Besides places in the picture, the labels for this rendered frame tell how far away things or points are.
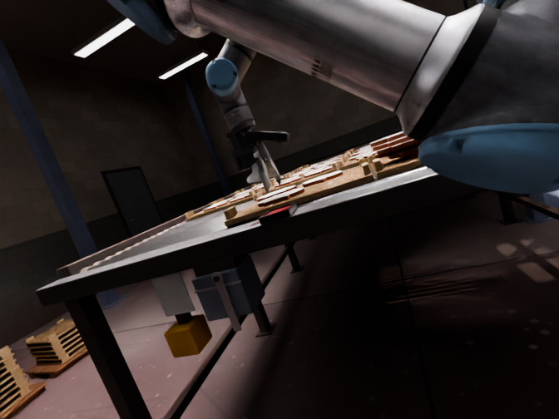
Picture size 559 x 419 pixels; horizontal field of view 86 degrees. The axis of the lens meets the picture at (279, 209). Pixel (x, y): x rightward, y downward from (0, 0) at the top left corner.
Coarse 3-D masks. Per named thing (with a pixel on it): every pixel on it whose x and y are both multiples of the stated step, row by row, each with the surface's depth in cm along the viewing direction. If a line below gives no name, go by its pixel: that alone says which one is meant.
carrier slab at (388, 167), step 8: (384, 160) 91; (392, 160) 84; (400, 160) 77; (408, 160) 72; (416, 160) 68; (384, 168) 74; (392, 168) 69; (400, 168) 69; (408, 168) 68; (384, 176) 70
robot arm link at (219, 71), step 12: (228, 48) 70; (216, 60) 68; (228, 60) 68; (240, 60) 70; (216, 72) 68; (228, 72) 68; (240, 72) 72; (216, 84) 68; (228, 84) 69; (216, 96) 76; (228, 96) 74
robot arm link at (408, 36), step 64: (128, 0) 31; (192, 0) 30; (256, 0) 28; (320, 0) 26; (384, 0) 25; (320, 64) 28; (384, 64) 25; (448, 64) 22; (512, 64) 21; (448, 128) 24; (512, 128) 21; (512, 192) 28
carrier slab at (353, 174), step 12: (360, 168) 94; (336, 180) 84; (348, 180) 75; (360, 180) 71; (372, 180) 71; (312, 192) 77; (324, 192) 74; (336, 192) 74; (252, 204) 104; (276, 204) 79; (288, 204) 77; (240, 216) 81; (252, 216) 80
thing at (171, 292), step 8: (176, 272) 80; (152, 280) 83; (160, 280) 82; (168, 280) 81; (176, 280) 80; (160, 288) 83; (168, 288) 82; (176, 288) 81; (184, 288) 80; (160, 296) 83; (168, 296) 83; (176, 296) 82; (184, 296) 81; (168, 304) 83; (176, 304) 82; (184, 304) 82; (192, 304) 81; (168, 312) 84; (176, 312) 83; (184, 312) 82
